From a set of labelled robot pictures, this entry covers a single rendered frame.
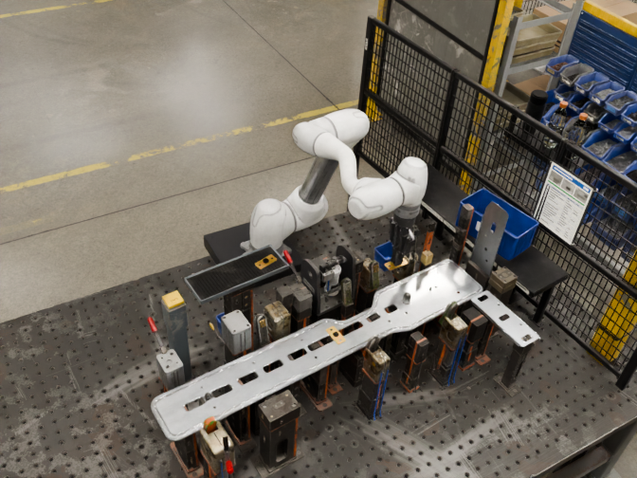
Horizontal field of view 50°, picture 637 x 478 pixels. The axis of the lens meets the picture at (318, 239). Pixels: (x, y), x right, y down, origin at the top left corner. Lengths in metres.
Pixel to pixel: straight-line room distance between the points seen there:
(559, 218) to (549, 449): 0.91
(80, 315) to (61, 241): 1.51
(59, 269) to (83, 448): 1.87
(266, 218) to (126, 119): 2.81
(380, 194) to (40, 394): 1.56
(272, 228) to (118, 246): 1.63
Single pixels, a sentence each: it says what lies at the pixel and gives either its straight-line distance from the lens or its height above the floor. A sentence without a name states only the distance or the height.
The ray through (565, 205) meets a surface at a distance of 2.90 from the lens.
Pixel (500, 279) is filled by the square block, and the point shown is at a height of 1.06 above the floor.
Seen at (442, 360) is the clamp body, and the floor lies 0.82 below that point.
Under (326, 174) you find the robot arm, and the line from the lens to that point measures 2.92.
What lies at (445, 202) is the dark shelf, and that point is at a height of 1.03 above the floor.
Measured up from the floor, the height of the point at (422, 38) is 0.91.
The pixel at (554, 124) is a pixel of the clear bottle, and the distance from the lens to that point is 2.92.
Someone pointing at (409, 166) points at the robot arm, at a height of 1.71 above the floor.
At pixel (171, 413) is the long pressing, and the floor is 1.00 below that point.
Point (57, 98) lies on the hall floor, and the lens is 6.06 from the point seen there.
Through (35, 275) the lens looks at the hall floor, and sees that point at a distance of 4.41.
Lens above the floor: 2.96
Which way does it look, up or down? 42 degrees down
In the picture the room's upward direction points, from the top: 4 degrees clockwise
